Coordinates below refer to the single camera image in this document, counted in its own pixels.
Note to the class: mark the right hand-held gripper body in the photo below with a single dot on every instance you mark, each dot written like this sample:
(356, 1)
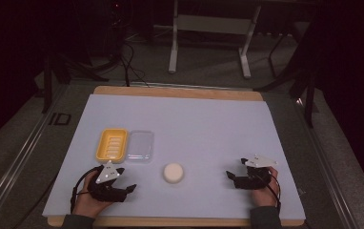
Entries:
(255, 174)

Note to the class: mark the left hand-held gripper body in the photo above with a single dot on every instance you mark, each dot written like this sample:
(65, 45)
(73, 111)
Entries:
(104, 182)

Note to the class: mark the yellow soap dish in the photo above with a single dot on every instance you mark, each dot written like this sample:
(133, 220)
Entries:
(111, 145)

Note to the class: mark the clear plastic tray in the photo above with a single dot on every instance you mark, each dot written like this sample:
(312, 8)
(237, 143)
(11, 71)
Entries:
(140, 145)

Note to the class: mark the round white soap bar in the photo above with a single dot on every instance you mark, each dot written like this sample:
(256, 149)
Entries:
(173, 172)

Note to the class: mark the person's right hand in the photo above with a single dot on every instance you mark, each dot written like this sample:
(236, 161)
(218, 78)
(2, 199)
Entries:
(266, 194)

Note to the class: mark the person's left hand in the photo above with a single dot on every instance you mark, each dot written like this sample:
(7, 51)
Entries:
(89, 200)

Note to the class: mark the light blue table mat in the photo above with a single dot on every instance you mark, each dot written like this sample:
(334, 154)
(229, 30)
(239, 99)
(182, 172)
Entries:
(177, 127)

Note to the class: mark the wooden table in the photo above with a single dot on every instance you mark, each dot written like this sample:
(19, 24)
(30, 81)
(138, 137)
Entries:
(177, 93)

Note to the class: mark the black stand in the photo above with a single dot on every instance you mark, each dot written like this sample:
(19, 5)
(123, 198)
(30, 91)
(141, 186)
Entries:
(300, 82)

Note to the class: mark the white metal table frame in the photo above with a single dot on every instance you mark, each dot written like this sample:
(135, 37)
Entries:
(213, 35)

